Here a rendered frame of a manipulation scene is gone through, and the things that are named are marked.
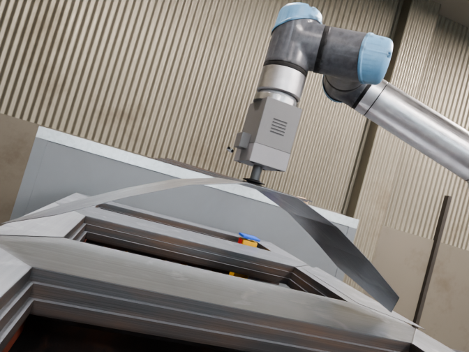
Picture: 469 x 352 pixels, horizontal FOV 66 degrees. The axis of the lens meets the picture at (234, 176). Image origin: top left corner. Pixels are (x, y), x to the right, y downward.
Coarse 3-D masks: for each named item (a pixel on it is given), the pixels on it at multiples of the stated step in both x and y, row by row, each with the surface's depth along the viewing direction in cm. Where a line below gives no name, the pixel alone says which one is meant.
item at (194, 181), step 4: (180, 180) 60; (184, 180) 60; (188, 180) 59; (192, 180) 59; (196, 180) 59; (200, 180) 59; (204, 180) 58; (208, 180) 58; (212, 180) 58; (216, 180) 58; (220, 180) 57; (224, 180) 57; (228, 180) 57; (232, 180) 57; (192, 184) 48; (196, 184) 48; (200, 184) 48; (204, 184) 49; (208, 184) 49
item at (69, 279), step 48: (0, 240) 50; (48, 240) 57; (96, 240) 86; (144, 240) 89; (48, 288) 43; (96, 288) 45; (144, 288) 47; (192, 288) 53; (240, 288) 61; (288, 288) 71; (0, 336) 33; (192, 336) 47; (240, 336) 49; (288, 336) 51; (336, 336) 54; (384, 336) 57
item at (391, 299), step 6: (342, 270) 74; (348, 276) 74; (354, 276) 70; (360, 282) 70; (366, 282) 67; (366, 288) 70; (372, 288) 67; (378, 288) 64; (372, 294) 70; (378, 294) 66; (384, 294) 63; (390, 294) 60; (384, 300) 66; (390, 300) 63; (396, 300) 60; (390, 306) 66
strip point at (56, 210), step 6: (66, 204) 57; (48, 210) 53; (54, 210) 50; (60, 210) 48; (24, 216) 53; (30, 216) 51; (36, 216) 48; (42, 216) 46; (48, 216) 45; (6, 222) 50
